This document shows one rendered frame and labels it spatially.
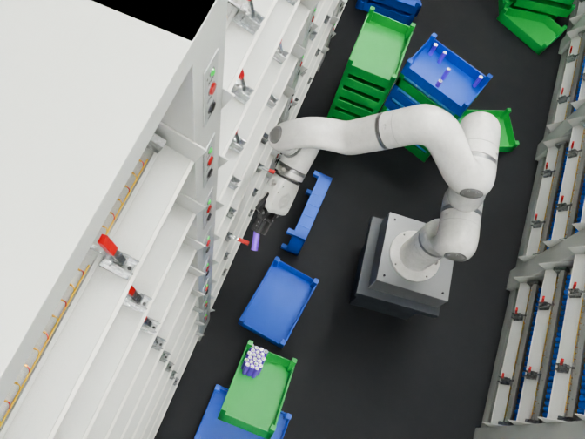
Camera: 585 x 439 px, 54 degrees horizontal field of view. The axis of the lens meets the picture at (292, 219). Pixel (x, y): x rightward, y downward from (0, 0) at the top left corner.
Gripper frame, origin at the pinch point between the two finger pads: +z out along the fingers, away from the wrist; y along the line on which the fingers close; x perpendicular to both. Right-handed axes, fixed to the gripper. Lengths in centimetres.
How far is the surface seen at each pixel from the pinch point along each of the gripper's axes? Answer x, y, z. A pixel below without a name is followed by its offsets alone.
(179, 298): -8.9, -29.1, 18.6
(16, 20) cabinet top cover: -30, -99, -26
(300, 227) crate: 24, 61, 6
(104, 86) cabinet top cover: -40, -95, -24
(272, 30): -7, -40, -44
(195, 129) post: -34, -76, -23
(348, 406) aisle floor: -24, 77, 56
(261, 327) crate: 18, 61, 48
